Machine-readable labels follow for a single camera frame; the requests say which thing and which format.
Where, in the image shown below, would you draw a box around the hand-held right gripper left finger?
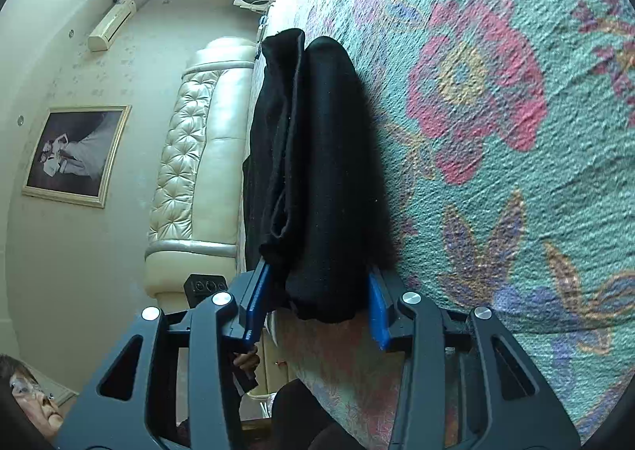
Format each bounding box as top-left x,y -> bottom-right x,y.
54,261 -> 273,450

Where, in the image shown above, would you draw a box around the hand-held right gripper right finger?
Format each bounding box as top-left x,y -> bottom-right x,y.
367,265 -> 581,450

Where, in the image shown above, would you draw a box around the black pants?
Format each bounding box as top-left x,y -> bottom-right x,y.
242,28 -> 398,324

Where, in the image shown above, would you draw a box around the person's dark clothing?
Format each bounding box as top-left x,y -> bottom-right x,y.
270,377 -> 359,450

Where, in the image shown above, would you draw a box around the cream tufted headboard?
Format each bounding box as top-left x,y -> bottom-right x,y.
144,36 -> 257,303

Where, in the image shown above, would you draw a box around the floral bedspread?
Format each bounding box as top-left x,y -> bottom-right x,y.
237,0 -> 635,450

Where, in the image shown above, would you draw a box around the gold framed picture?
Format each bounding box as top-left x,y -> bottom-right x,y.
21,105 -> 133,209

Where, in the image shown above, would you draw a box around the person's head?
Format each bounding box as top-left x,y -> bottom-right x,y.
0,354 -> 65,446

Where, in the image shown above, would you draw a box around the white air conditioner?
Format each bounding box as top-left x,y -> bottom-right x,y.
88,0 -> 138,52

